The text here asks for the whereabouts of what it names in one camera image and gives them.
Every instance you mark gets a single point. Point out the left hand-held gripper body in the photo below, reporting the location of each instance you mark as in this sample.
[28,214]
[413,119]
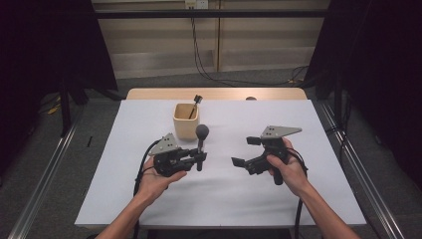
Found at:
[167,146]

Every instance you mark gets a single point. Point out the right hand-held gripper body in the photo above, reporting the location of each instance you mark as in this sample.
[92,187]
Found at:
[277,132]

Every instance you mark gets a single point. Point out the cream square cup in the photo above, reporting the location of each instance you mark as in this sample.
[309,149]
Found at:
[184,131]

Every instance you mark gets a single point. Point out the black powder makeup brush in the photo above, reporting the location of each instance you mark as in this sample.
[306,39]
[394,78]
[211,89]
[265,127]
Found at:
[202,131]

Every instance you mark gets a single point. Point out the black eyebrow comb brush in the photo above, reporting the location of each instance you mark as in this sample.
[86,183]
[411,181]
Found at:
[197,98]

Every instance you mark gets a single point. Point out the person's left hand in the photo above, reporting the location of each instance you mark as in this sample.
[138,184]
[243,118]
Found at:
[154,184]

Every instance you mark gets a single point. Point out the person's right hand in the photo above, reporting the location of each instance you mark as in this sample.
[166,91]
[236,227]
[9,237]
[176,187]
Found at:
[293,172]

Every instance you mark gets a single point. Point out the white table sheet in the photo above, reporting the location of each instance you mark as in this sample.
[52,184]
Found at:
[219,199]

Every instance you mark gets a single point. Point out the black curtain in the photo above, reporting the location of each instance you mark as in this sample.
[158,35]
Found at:
[381,66]
[40,66]

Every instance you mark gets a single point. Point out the black horizontal bar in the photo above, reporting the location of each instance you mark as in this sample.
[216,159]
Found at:
[199,13]

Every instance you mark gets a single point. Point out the metal floor rail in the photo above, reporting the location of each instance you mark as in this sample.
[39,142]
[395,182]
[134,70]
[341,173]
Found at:
[365,179]
[43,186]

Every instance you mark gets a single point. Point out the white wall socket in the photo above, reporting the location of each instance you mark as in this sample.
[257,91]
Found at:
[196,4]

